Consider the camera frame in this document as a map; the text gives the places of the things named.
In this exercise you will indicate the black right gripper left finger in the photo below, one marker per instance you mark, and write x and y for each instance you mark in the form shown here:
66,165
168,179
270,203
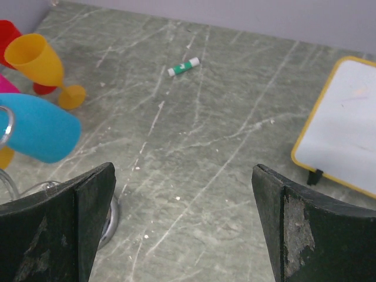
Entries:
53,235

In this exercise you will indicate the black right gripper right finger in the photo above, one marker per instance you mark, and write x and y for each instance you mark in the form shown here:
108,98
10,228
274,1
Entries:
311,236

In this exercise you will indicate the orange wine glass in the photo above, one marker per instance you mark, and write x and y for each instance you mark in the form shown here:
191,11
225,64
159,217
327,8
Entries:
34,57
6,156

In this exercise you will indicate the blue plastic wine glass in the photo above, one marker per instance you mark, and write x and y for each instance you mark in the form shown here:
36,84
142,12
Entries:
37,128

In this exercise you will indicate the pink plastic wine glass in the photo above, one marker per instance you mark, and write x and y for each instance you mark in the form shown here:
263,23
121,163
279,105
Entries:
6,86

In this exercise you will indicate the red plastic wine glass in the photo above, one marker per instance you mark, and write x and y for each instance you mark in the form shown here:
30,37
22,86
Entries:
9,32

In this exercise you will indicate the chrome wine glass rack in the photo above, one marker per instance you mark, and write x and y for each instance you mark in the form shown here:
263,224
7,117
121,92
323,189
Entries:
21,180

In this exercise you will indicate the green white marker pen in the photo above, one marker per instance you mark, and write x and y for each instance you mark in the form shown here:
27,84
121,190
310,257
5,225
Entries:
183,67

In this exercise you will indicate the small whiteboard wooden frame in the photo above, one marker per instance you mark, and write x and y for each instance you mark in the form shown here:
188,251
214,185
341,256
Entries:
338,139

